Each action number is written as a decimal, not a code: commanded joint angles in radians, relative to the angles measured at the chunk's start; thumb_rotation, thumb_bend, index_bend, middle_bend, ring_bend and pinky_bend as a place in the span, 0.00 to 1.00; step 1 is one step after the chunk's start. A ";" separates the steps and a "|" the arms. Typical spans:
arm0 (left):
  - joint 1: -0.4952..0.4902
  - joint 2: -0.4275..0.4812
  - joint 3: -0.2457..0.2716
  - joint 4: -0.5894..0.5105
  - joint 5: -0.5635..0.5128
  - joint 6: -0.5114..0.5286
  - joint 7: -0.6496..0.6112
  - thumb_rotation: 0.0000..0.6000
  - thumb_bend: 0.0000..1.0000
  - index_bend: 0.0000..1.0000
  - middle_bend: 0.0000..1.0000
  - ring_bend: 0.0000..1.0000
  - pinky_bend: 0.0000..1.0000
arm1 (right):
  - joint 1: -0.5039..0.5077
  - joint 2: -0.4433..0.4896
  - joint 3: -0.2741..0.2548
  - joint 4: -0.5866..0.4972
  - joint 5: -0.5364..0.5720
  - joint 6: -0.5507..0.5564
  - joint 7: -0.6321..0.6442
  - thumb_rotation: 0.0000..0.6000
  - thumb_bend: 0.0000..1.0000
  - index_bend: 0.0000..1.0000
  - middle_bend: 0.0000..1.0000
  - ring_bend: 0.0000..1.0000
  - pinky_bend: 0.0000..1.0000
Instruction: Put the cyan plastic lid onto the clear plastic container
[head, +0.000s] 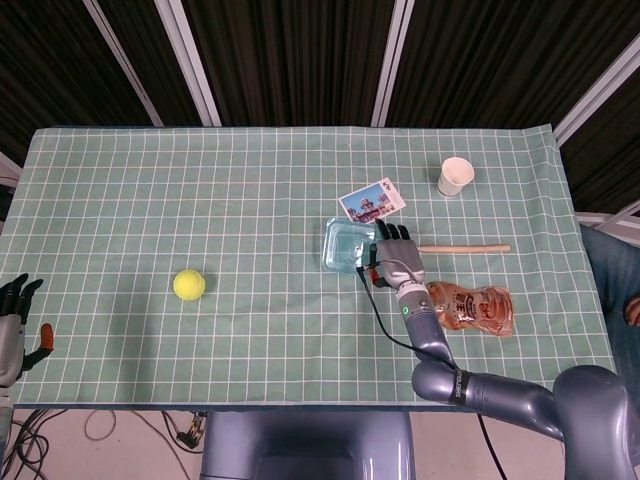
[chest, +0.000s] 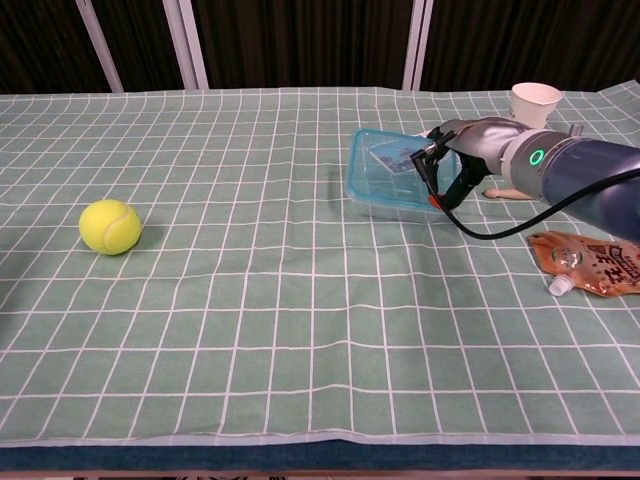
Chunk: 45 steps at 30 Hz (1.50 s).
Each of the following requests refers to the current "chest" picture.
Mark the black pleated curtain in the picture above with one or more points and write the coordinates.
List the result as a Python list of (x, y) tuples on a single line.
[(300, 40)]

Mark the brown sauce pouch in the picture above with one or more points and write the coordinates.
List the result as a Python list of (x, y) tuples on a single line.
[(600, 265)]

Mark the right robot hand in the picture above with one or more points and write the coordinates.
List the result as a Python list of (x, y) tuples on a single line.
[(482, 145)]

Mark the clear plastic container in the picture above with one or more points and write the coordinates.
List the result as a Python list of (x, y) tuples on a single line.
[(395, 214)]

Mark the white paper cup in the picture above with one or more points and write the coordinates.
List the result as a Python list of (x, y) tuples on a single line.
[(535, 100)]

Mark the wooden stick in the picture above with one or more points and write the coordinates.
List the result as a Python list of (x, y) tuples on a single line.
[(500, 193)]

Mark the green checked tablecloth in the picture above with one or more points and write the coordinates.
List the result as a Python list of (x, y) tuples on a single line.
[(250, 300)]

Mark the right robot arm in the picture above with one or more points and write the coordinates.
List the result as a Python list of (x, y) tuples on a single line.
[(590, 170)]

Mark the photo postcard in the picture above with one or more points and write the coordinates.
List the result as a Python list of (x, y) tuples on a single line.
[(400, 159)]

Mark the teal plastic lid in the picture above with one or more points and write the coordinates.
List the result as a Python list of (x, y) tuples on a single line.
[(370, 170)]

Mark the aluminium frame post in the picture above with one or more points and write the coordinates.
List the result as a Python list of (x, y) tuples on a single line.
[(189, 50), (417, 50), (100, 50)]

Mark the yellow tennis ball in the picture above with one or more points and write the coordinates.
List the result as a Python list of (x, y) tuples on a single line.
[(110, 227)]

